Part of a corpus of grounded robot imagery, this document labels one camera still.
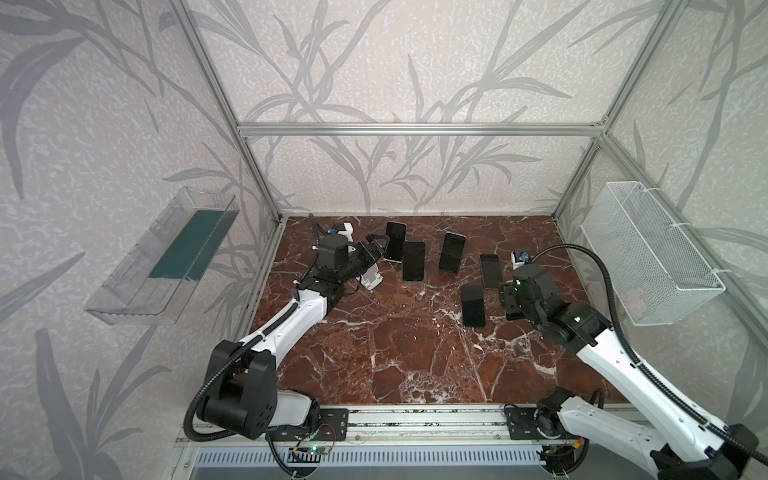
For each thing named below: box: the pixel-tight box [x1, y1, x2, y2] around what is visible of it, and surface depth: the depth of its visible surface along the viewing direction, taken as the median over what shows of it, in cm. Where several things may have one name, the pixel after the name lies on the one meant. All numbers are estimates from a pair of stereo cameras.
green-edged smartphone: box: [439, 231, 466, 275], surface depth 103 cm
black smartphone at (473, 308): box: [461, 285, 485, 327], surface depth 96 cm
